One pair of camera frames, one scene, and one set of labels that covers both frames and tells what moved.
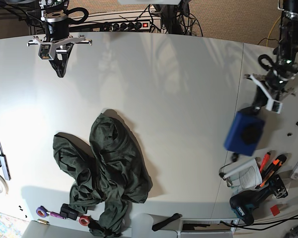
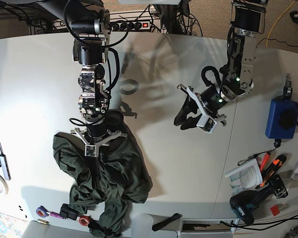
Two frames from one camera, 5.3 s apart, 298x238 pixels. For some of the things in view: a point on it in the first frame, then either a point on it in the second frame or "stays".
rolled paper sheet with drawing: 247,176 stays
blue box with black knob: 244,134 to 282,121
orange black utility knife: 271,169 stays
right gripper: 275,85 to 210,101
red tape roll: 84,220 stays
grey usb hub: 5,167 stays
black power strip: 124,26 stays
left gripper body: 57,37 to 95,135
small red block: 274,210 stays
